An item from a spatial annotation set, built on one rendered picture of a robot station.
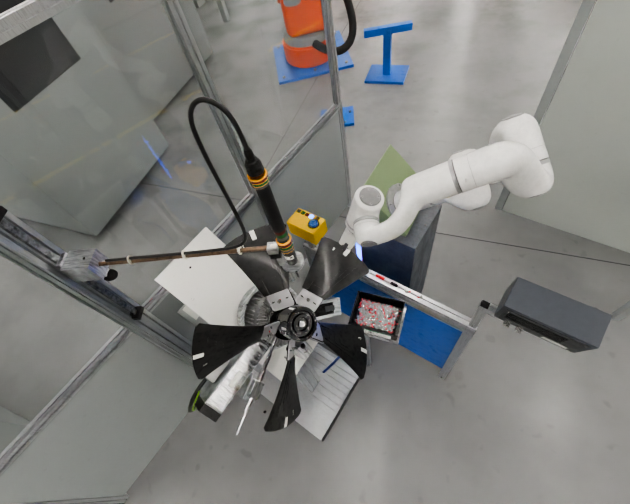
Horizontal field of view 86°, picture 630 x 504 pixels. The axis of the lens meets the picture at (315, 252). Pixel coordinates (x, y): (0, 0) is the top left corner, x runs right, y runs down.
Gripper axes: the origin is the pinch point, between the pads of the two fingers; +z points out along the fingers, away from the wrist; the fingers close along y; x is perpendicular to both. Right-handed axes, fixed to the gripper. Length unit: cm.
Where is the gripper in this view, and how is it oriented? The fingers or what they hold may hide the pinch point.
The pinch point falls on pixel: (349, 244)
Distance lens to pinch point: 123.4
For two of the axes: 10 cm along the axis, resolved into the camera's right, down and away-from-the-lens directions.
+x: 8.3, 5.4, -1.5
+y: -5.5, 7.4, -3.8
